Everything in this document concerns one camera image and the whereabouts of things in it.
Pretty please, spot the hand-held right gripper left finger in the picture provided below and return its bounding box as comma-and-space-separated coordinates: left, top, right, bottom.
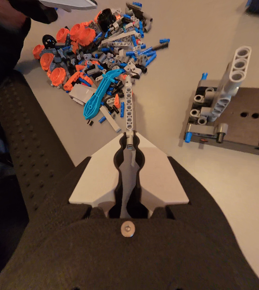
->
69, 132, 128, 217

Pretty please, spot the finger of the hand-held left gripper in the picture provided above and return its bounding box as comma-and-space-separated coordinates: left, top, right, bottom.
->
38, 0, 98, 11

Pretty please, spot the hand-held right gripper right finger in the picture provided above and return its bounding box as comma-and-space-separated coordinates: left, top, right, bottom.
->
132, 132, 189, 217

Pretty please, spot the small black wheel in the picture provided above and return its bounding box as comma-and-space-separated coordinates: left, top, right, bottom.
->
42, 35, 57, 50

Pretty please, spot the orange toothed wheel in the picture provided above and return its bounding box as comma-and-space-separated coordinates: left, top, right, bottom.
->
56, 27, 71, 44
71, 23, 96, 47
33, 44, 46, 60
40, 53, 55, 71
49, 68, 67, 88

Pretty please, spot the pile of toy building pieces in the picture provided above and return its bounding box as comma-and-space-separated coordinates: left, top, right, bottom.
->
32, 0, 171, 126

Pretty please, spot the grey perforated beam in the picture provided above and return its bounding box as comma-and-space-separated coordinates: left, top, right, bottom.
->
123, 75, 136, 151

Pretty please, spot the black perforated block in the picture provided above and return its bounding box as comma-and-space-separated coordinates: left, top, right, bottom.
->
183, 45, 259, 159

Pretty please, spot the large black wheel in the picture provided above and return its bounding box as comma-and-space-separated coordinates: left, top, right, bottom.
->
97, 8, 117, 27

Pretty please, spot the black perforated mat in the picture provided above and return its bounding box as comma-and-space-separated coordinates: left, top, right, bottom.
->
0, 70, 76, 219

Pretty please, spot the turquoise wrench-shaped piece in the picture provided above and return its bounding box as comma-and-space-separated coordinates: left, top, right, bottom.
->
83, 68, 126, 120

